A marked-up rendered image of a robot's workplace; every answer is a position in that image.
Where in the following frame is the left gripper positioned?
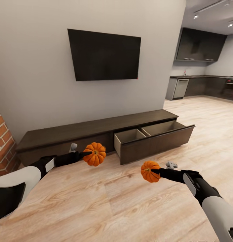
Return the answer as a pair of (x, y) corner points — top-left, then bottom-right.
(63, 151), (92, 165)

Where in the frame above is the pumpkin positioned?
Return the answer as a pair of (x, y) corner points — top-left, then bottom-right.
(141, 160), (161, 183)
(82, 142), (106, 166)

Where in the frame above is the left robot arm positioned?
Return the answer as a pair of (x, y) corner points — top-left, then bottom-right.
(0, 143), (92, 220)

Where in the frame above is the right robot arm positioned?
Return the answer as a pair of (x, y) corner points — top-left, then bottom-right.
(151, 161), (233, 242)

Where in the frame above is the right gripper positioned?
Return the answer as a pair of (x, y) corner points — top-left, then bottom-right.
(151, 168), (176, 182)

